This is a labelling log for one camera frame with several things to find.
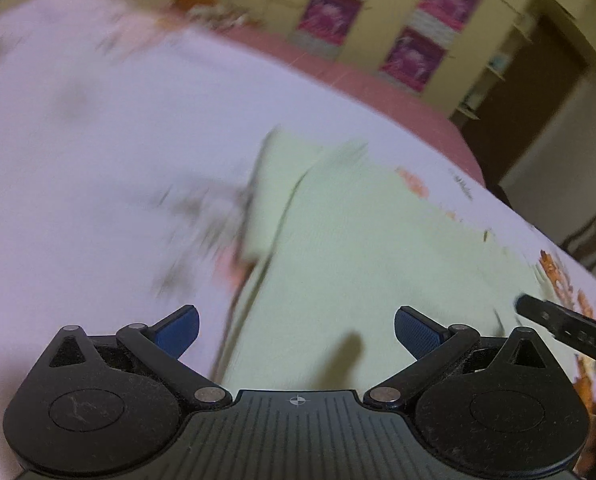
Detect floral lilac bedsheet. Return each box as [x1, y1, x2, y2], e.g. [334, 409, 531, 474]
[0, 0, 596, 479]

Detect dark wooden door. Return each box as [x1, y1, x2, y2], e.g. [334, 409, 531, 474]
[462, 16, 587, 188]

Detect orange patterned pillow pile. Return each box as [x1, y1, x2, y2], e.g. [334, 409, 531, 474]
[170, 0, 260, 30]

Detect lower left pink poster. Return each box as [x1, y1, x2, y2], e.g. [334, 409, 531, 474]
[289, 0, 363, 60]

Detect pale green knit sweater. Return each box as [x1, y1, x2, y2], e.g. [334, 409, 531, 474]
[214, 129, 554, 391]

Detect pink poster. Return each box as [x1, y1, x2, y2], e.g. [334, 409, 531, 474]
[379, 27, 447, 93]
[289, 0, 363, 60]
[407, 0, 481, 50]

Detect cream wardrobe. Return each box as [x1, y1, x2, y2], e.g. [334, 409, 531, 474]
[232, 0, 592, 116]

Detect lower right pink poster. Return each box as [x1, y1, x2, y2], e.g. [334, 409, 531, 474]
[379, 27, 447, 93]

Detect upper right pink poster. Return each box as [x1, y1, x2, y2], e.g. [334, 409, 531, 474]
[407, 0, 481, 50]

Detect corner shelf unit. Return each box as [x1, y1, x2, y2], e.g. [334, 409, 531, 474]
[450, 12, 537, 129]

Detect pink checked bed cover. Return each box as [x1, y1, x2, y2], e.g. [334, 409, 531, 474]
[222, 27, 484, 183]

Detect dark wooden chair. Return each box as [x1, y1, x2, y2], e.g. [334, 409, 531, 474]
[560, 214, 596, 271]

